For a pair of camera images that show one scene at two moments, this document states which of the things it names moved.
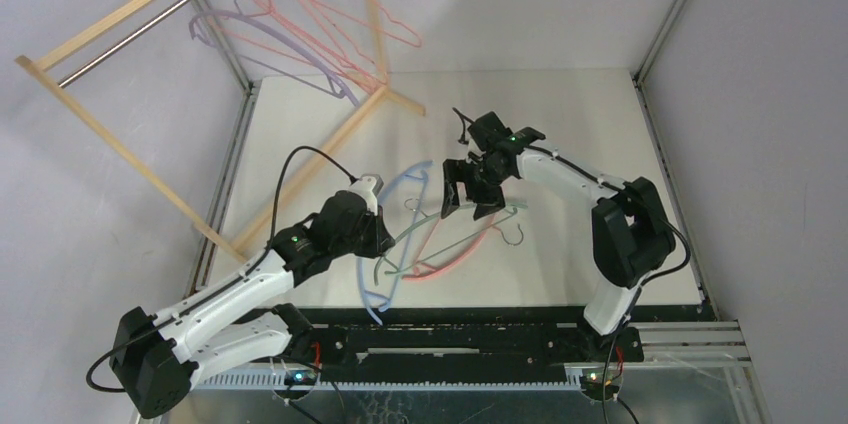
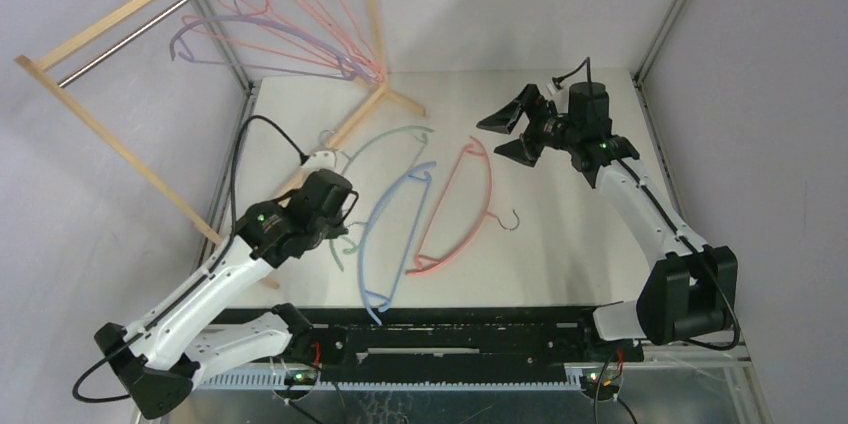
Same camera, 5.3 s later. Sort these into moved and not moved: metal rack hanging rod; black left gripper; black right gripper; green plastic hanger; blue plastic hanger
Moved: black right gripper; black left gripper; green plastic hanger
Not moved: blue plastic hanger; metal rack hanging rod
